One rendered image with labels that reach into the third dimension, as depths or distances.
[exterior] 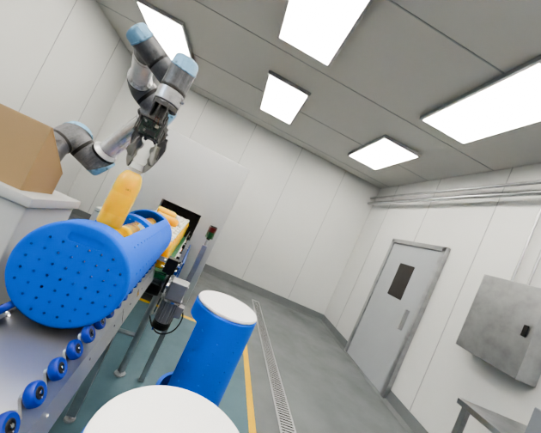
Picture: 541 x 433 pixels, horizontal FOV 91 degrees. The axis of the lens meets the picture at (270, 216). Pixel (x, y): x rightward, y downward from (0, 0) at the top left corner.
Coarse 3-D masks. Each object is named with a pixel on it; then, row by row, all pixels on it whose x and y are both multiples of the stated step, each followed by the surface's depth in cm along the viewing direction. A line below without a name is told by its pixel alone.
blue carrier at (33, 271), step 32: (64, 224) 67; (96, 224) 71; (160, 224) 130; (32, 256) 66; (64, 256) 68; (96, 256) 69; (128, 256) 72; (32, 288) 66; (64, 288) 68; (96, 288) 70; (128, 288) 72; (64, 320) 68; (96, 320) 70
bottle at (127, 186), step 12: (132, 168) 78; (120, 180) 77; (132, 180) 78; (120, 192) 77; (132, 192) 79; (108, 204) 77; (120, 204) 77; (132, 204) 81; (108, 216) 77; (120, 216) 78; (120, 228) 81
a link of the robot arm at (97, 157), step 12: (144, 96) 114; (144, 108) 117; (132, 120) 121; (168, 120) 120; (120, 132) 122; (132, 132) 122; (96, 144) 125; (108, 144) 124; (120, 144) 125; (84, 156) 124; (96, 156) 125; (108, 156) 127; (96, 168) 127; (108, 168) 130
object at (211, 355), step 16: (208, 320) 103; (224, 320) 103; (192, 336) 105; (208, 336) 103; (224, 336) 103; (240, 336) 106; (192, 352) 103; (208, 352) 102; (224, 352) 104; (240, 352) 110; (176, 368) 104; (192, 368) 102; (208, 368) 102; (224, 368) 105; (160, 384) 115; (176, 384) 103; (192, 384) 102; (208, 384) 103; (224, 384) 108
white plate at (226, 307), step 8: (200, 296) 112; (208, 296) 116; (216, 296) 121; (224, 296) 126; (208, 304) 107; (216, 304) 111; (224, 304) 116; (232, 304) 120; (240, 304) 126; (216, 312) 104; (224, 312) 107; (232, 312) 111; (240, 312) 115; (248, 312) 120; (232, 320) 104; (240, 320) 106; (248, 320) 110; (256, 320) 115
